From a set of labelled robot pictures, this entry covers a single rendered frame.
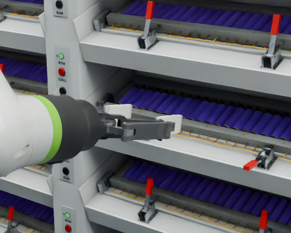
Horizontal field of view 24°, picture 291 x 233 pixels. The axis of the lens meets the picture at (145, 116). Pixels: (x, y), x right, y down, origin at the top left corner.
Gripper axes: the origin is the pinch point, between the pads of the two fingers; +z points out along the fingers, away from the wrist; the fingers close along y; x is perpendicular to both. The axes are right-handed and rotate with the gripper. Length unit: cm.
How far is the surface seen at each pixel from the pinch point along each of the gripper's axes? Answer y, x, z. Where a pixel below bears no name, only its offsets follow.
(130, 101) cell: -23.1, -2.1, 27.7
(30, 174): -51, -25, 28
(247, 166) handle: 12.4, -6.9, 14.7
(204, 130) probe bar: -2.1, -4.1, 24.3
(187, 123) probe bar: -6.4, -3.4, 24.6
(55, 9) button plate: -36.1, 15.7, 15.2
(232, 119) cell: 1.5, -1.5, 28.6
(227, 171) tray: 5.3, -10.3, 21.6
